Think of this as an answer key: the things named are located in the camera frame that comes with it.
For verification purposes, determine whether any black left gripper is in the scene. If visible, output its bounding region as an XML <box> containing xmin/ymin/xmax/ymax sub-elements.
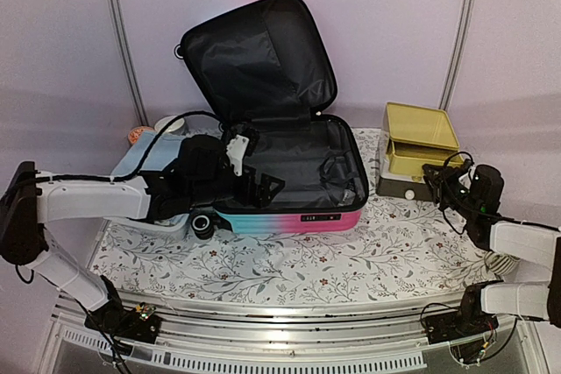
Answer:
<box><xmin>188</xmin><ymin>164</ymin><xmax>285</xmax><ymax>208</ymax></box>

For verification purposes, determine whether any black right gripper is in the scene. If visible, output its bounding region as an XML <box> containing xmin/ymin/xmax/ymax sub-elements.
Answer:
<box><xmin>424</xmin><ymin>166</ymin><xmax>481</xmax><ymax>221</ymax></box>

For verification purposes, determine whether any yellow top drawer box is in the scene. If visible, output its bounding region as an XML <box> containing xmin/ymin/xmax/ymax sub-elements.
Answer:
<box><xmin>376</xmin><ymin>102</ymin><xmax>462</xmax><ymax>201</ymax></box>

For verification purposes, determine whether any pale blue denim garment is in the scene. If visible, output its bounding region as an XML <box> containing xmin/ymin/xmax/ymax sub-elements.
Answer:
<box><xmin>111</xmin><ymin>128</ymin><xmax>185</xmax><ymax>226</ymax></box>

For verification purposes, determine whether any pink and teal kids suitcase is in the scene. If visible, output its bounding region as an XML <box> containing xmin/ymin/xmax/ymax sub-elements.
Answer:
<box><xmin>176</xmin><ymin>0</ymin><xmax>369</xmax><ymax>234</ymax></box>

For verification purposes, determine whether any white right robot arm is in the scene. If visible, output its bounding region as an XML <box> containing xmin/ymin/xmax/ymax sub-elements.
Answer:
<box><xmin>423</xmin><ymin>159</ymin><xmax>560</xmax><ymax>335</ymax></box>

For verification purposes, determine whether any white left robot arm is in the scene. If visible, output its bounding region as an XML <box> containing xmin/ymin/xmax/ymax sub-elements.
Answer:
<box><xmin>1</xmin><ymin>129</ymin><xmax>285</xmax><ymax>343</ymax></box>

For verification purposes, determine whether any floral patterned table mat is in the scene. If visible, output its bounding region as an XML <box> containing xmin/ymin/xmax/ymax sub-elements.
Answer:
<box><xmin>85</xmin><ymin>127</ymin><xmax>494</xmax><ymax>305</ymax></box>

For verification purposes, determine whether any white perforated plastic basket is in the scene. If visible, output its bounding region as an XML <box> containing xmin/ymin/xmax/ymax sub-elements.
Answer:
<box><xmin>140</xmin><ymin>214</ymin><xmax>189</xmax><ymax>238</ymax></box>

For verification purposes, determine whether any white ceramic bowl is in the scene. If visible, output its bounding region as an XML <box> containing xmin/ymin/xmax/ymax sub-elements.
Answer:
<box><xmin>153</xmin><ymin>116</ymin><xmax>188</xmax><ymax>136</ymax></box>

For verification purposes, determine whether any orange patterned small dish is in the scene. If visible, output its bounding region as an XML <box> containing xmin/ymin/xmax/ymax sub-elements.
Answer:
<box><xmin>127</xmin><ymin>126</ymin><xmax>154</xmax><ymax>145</ymax></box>

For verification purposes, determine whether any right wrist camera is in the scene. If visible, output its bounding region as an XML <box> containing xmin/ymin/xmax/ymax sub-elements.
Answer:
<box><xmin>458</xmin><ymin>159</ymin><xmax>474</xmax><ymax>187</ymax></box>

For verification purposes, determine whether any aluminium front rail frame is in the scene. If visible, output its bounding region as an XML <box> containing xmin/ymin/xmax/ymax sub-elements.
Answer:
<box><xmin>39</xmin><ymin>292</ymin><xmax>549</xmax><ymax>373</ymax></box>

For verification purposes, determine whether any right wall aluminium post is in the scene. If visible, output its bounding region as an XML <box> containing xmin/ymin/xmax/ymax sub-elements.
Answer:
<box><xmin>438</xmin><ymin>0</ymin><xmax>475</xmax><ymax>111</ymax></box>

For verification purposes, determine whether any wall aluminium post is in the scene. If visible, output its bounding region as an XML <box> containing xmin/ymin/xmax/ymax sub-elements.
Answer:
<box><xmin>107</xmin><ymin>0</ymin><xmax>149</xmax><ymax>125</ymax></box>
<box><xmin>438</xmin><ymin>0</ymin><xmax>475</xmax><ymax>111</ymax></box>

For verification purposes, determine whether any left wall aluminium post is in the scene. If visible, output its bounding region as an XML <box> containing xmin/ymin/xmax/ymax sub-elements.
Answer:
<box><xmin>107</xmin><ymin>0</ymin><xmax>149</xmax><ymax>125</ymax></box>

